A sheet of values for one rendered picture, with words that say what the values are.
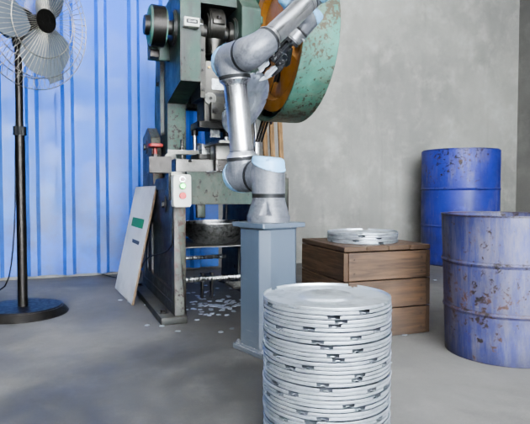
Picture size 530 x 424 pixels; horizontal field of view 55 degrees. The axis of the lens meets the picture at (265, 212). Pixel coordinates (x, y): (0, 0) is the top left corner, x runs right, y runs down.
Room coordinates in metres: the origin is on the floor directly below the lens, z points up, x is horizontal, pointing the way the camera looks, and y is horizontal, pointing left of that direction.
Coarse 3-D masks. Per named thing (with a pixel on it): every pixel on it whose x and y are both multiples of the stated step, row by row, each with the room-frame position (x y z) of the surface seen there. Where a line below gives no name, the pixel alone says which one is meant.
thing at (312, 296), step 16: (288, 288) 1.26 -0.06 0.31; (304, 288) 1.26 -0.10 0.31; (320, 288) 1.26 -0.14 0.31; (336, 288) 1.26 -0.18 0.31; (368, 288) 1.25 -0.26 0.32; (288, 304) 1.08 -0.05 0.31; (304, 304) 1.08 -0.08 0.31; (320, 304) 1.08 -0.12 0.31; (336, 304) 1.08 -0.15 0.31; (352, 304) 1.08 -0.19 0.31; (368, 304) 1.08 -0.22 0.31; (384, 304) 1.09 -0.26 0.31
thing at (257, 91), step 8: (256, 80) 2.16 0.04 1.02; (264, 80) 2.21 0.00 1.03; (248, 88) 2.15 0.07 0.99; (256, 88) 2.19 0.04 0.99; (264, 88) 2.24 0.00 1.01; (248, 96) 2.19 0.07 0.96; (256, 96) 2.23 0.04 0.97; (264, 96) 2.28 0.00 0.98; (256, 104) 2.26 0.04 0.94; (264, 104) 2.32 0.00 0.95; (224, 112) 2.10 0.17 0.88; (256, 112) 2.30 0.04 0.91; (224, 120) 2.14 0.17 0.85; (224, 128) 2.17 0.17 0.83
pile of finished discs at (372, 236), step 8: (328, 232) 2.11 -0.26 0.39; (336, 232) 2.05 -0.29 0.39; (344, 232) 2.11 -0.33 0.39; (352, 232) 2.09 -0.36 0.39; (360, 232) 2.07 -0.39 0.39; (368, 232) 2.07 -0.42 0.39; (376, 232) 2.09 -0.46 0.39; (384, 232) 2.11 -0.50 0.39; (392, 232) 2.11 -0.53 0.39; (328, 240) 2.11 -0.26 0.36; (336, 240) 2.05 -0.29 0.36; (344, 240) 2.02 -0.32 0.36; (352, 240) 2.05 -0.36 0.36; (360, 240) 2.05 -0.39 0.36; (368, 240) 2.05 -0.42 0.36; (376, 240) 2.05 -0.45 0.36; (384, 240) 2.00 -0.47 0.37; (392, 240) 2.02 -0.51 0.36
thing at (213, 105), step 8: (208, 64) 2.42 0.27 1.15; (208, 72) 2.42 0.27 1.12; (208, 80) 2.42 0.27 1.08; (216, 80) 2.43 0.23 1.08; (208, 88) 2.42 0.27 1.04; (216, 88) 2.43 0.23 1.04; (208, 96) 2.41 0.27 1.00; (216, 96) 2.43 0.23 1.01; (224, 96) 2.45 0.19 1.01; (200, 104) 2.46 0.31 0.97; (208, 104) 2.42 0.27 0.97; (216, 104) 2.40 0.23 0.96; (224, 104) 2.42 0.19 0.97; (200, 112) 2.46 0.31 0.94; (208, 112) 2.42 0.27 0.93; (216, 112) 2.39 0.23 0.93; (200, 120) 2.46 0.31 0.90; (208, 120) 2.42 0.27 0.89; (216, 120) 2.43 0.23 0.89
